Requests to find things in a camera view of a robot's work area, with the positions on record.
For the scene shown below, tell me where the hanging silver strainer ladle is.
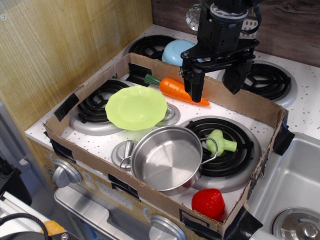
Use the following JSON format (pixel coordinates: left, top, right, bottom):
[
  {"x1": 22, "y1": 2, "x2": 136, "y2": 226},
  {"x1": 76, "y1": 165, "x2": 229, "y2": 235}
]
[{"x1": 185, "y1": 3, "x2": 201, "y2": 31}]

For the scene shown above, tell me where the silver oven knob left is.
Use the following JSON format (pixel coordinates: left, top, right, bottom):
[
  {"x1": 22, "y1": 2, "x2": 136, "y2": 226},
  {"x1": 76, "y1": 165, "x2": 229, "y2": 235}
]
[{"x1": 52, "y1": 159, "x2": 83, "y2": 188}]

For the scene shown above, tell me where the silver stove knob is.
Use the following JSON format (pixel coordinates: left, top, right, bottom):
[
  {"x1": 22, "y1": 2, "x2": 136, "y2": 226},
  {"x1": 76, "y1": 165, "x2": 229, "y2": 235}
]
[
  {"x1": 111, "y1": 140, "x2": 138, "y2": 171},
  {"x1": 155, "y1": 103, "x2": 181, "y2": 127}
]

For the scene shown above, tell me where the silver oven knob right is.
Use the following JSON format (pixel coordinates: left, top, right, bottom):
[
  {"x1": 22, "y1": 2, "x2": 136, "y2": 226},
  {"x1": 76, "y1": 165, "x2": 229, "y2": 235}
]
[{"x1": 148, "y1": 214, "x2": 187, "y2": 240}]

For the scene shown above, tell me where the silver sink drain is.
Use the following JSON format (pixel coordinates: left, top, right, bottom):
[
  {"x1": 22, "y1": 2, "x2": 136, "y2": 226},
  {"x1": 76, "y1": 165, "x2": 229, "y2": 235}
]
[{"x1": 270, "y1": 207, "x2": 320, "y2": 240}]

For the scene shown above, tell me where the black cable bottom left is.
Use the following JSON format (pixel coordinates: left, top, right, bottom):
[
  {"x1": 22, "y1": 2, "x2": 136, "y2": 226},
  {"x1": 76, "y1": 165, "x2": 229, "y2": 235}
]
[{"x1": 0, "y1": 212, "x2": 50, "y2": 240}]

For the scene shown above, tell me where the silver oven door handle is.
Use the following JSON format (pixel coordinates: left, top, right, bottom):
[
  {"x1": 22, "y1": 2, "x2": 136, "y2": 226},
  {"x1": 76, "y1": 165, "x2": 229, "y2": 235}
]
[{"x1": 54, "y1": 186, "x2": 132, "y2": 240}]

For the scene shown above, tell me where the green toy broccoli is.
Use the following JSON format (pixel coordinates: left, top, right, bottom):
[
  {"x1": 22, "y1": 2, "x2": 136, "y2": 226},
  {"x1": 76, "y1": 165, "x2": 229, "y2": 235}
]
[{"x1": 206, "y1": 129, "x2": 238, "y2": 157}]

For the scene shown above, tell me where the front right black burner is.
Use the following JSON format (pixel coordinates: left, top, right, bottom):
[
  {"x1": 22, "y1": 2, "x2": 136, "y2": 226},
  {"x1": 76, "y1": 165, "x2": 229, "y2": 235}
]
[{"x1": 181, "y1": 116, "x2": 262, "y2": 193}]

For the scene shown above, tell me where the red toy strawberry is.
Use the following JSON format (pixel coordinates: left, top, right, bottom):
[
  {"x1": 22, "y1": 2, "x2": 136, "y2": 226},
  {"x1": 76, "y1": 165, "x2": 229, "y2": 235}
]
[{"x1": 191, "y1": 188, "x2": 226, "y2": 221}]

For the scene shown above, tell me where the brown cardboard fence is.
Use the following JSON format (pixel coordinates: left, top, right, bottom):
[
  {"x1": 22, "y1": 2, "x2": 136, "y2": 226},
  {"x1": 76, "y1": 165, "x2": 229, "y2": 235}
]
[{"x1": 44, "y1": 53, "x2": 288, "y2": 240}]

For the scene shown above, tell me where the front left black burner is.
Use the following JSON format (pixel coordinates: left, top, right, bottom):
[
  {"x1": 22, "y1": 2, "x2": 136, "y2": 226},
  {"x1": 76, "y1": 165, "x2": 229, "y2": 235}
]
[{"x1": 69, "y1": 78, "x2": 133, "y2": 136}]

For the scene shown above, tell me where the silver sink basin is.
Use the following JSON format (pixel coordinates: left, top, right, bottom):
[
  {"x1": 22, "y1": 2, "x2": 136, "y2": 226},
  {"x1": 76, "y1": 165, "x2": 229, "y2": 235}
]
[{"x1": 248, "y1": 133, "x2": 320, "y2": 240}]

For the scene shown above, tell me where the orange toy carrot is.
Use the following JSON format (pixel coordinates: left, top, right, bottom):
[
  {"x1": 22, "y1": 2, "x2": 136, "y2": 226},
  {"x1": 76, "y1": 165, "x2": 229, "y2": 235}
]
[{"x1": 144, "y1": 74, "x2": 210, "y2": 107}]

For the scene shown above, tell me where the silver oven knob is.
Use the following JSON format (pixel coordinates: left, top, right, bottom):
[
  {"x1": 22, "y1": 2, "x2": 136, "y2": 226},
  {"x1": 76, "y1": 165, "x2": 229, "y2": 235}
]
[
  {"x1": 148, "y1": 214, "x2": 187, "y2": 240},
  {"x1": 52, "y1": 159, "x2": 83, "y2": 188}
]

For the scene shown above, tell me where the light green plastic plate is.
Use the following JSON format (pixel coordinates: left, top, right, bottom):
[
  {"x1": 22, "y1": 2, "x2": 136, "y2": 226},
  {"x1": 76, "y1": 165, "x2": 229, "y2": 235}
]
[{"x1": 105, "y1": 86, "x2": 168, "y2": 131}]

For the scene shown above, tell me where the hanging silver slotted spatula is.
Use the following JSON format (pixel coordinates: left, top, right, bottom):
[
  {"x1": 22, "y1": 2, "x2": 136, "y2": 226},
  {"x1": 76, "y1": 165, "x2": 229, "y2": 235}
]
[{"x1": 240, "y1": 8, "x2": 258, "y2": 39}]

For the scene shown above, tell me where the back right black burner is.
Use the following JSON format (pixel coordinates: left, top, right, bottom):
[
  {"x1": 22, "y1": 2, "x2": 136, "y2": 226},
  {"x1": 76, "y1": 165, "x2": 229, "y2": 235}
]
[{"x1": 216, "y1": 59, "x2": 299, "y2": 109}]

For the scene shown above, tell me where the silver stove top knob middle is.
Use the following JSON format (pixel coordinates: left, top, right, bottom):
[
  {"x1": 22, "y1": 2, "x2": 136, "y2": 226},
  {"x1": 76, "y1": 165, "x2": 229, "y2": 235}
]
[{"x1": 155, "y1": 103, "x2": 181, "y2": 127}]

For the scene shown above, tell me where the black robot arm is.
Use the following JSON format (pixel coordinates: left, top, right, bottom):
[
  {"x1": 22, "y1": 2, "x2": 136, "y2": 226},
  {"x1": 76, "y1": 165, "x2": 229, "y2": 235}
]
[{"x1": 180, "y1": 0, "x2": 262, "y2": 103}]

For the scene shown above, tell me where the silver stove top knob front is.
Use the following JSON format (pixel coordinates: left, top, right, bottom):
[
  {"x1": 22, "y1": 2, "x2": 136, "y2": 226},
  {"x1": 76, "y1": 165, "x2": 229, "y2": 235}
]
[{"x1": 111, "y1": 140, "x2": 138, "y2": 171}]

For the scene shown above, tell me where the light blue plastic bowl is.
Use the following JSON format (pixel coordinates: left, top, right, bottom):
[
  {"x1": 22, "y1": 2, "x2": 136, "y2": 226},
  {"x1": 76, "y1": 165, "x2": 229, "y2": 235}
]
[{"x1": 161, "y1": 39, "x2": 195, "y2": 67}]

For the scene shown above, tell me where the orange object bottom left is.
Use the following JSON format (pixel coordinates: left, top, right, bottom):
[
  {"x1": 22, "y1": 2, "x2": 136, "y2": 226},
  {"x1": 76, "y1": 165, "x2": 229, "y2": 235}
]
[{"x1": 43, "y1": 220, "x2": 66, "y2": 236}]

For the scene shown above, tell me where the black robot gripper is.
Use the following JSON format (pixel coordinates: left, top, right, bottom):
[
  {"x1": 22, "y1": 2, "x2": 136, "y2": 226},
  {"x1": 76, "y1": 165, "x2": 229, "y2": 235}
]
[{"x1": 180, "y1": 2, "x2": 260, "y2": 103}]

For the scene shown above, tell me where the stainless steel pan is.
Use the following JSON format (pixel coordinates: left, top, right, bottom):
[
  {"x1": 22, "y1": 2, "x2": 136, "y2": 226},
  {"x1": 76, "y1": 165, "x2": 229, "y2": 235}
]
[{"x1": 120, "y1": 125, "x2": 205, "y2": 196}]

